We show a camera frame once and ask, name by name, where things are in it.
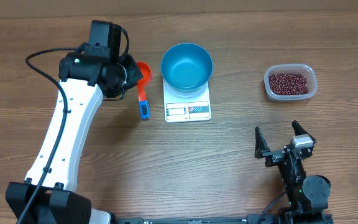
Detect red measuring scoop blue handle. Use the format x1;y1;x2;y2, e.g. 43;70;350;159
137;62;152;121

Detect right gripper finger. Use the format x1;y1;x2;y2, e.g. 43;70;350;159
291;120;316;143
254;126;270;159

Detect white digital kitchen scale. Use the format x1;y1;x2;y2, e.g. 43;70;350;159
163;80;211;123

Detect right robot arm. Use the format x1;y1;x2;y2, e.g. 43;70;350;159
254;120;333;223

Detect red adzuki beans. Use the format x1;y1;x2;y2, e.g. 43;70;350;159
268;73;309;95

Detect clear plastic container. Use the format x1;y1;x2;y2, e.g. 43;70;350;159
264;63;318;101

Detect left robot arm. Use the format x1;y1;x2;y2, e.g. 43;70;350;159
6;20;142;223

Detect blue plastic bowl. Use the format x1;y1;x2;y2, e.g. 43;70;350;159
160;42;214;92

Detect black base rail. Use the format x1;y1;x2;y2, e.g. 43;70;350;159
113;213;334;224

